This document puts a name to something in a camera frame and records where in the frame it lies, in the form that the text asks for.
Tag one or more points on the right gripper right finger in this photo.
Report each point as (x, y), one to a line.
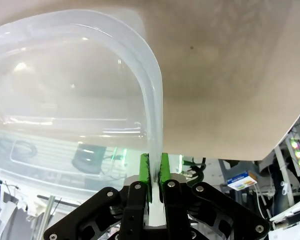
(190, 212)

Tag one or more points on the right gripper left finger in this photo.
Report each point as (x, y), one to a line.
(130, 212)

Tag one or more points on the clear plastic bin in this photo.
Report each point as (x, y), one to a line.
(65, 87)

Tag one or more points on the black clamp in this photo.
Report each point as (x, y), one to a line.
(196, 170)

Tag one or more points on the colourful printed small box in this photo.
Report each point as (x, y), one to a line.
(241, 181)

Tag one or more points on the computer with RGB fans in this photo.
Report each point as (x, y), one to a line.
(298, 152)

